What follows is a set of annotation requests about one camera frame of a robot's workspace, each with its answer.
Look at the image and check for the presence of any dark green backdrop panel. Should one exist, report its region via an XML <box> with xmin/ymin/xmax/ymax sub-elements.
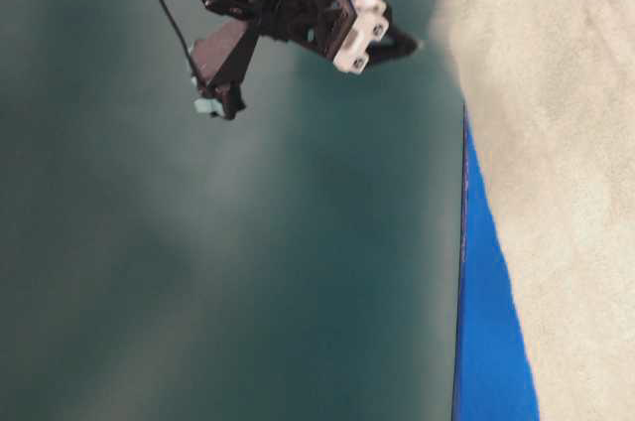
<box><xmin>1</xmin><ymin>0</ymin><xmax>462</xmax><ymax>420</ymax></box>

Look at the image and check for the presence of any thin black camera cable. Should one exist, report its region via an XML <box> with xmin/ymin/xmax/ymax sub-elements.
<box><xmin>123</xmin><ymin>0</ymin><xmax>199</xmax><ymax>87</ymax></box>

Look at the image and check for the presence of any blue table cloth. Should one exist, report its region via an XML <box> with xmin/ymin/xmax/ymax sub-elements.
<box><xmin>451</xmin><ymin>119</ymin><xmax>540</xmax><ymax>420</ymax></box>

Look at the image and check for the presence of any black gripper white mount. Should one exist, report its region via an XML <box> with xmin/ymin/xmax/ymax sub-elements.
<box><xmin>260</xmin><ymin>0</ymin><xmax>425</xmax><ymax>74</ymax></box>

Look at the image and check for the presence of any light green bath towel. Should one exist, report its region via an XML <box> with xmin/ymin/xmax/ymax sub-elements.
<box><xmin>432</xmin><ymin>0</ymin><xmax>634</xmax><ymax>420</ymax></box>

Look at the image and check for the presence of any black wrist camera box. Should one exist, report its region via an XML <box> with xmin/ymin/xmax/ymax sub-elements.
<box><xmin>190</xmin><ymin>20</ymin><xmax>259</xmax><ymax>120</ymax></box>

